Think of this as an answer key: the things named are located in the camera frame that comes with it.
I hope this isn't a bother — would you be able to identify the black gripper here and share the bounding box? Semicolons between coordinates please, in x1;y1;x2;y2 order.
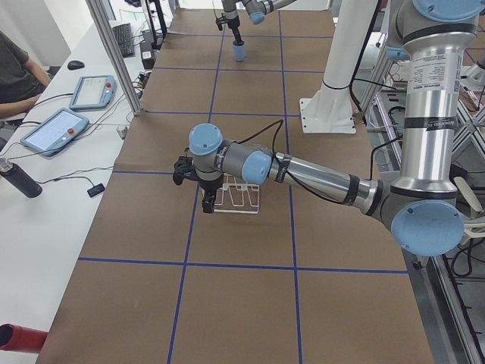
199;177;224;214
227;18;240;39

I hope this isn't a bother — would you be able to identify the light blue plastic cup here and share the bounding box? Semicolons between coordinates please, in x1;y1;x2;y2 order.
233;40;246;62

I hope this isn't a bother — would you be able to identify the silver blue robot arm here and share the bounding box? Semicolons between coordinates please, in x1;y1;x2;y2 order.
215;0;295;45
173;1;484;256

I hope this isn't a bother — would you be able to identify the small black phone device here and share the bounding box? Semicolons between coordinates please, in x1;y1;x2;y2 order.
87;184;105;198

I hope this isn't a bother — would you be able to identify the black keyboard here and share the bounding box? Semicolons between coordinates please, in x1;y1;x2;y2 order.
111;24;135;58

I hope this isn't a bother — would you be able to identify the far teach pendant tablet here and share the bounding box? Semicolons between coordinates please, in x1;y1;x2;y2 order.
69;75;117;111

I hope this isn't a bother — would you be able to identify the teach pendant tablet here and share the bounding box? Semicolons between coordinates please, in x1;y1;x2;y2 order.
20;108;89;156
69;75;117;111

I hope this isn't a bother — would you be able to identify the black computer mouse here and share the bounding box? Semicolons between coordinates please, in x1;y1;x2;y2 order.
67;60;85;71

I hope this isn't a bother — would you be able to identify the near teach pendant tablet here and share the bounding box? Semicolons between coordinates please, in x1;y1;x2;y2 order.
20;108;89;156

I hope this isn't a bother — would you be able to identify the black water bottle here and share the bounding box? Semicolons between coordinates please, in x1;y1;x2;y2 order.
1;158;42;198

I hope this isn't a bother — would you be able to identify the seated person in dark shirt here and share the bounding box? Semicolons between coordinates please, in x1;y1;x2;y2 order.
1;32;52;119

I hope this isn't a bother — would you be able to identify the red cylinder tube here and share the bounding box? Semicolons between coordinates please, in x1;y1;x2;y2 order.
1;324;48;353

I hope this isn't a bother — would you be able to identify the white wire cup holder rack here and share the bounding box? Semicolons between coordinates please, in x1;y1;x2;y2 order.
214;174;260;215

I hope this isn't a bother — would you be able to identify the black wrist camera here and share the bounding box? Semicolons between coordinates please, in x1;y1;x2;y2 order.
172;156;198;186

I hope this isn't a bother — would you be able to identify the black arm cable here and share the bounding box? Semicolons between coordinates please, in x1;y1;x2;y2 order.
234;119;402;202

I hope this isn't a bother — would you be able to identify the white central pedestal column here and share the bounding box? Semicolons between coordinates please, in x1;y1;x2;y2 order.
300;0;379;133

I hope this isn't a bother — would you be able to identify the aluminium frame post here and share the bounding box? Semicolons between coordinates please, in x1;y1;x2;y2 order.
86;0;142;116

